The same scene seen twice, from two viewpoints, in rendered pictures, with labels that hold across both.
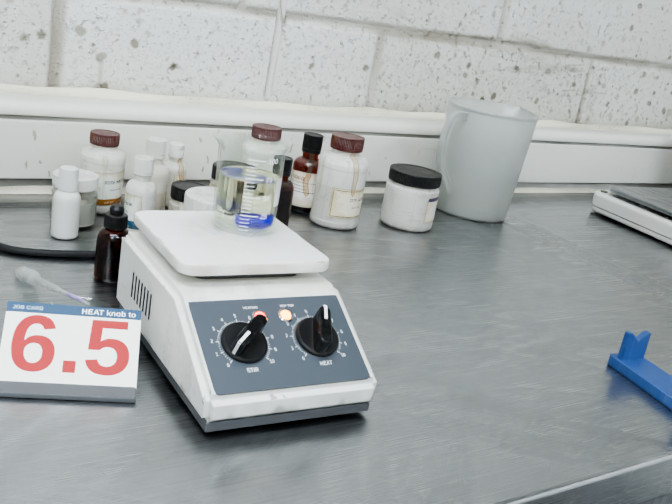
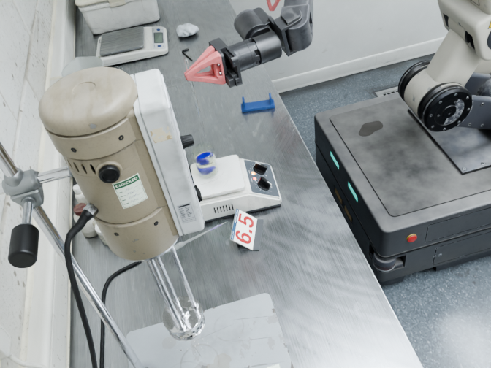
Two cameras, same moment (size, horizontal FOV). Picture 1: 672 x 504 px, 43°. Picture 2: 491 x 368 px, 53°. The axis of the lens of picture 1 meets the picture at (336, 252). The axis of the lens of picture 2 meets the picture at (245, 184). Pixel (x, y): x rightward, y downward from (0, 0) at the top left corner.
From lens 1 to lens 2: 98 cm
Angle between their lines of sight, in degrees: 56
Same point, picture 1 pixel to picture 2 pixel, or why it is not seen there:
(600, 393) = (259, 120)
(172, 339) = (253, 202)
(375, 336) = not seen: hidden behind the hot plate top
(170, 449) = (286, 213)
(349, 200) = not seen: hidden behind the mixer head
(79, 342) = (244, 226)
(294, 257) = (235, 162)
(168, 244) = (228, 190)
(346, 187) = not seen: hidden behind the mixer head
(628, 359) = (245, 106)
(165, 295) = (242, 198)
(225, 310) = (253, 185)
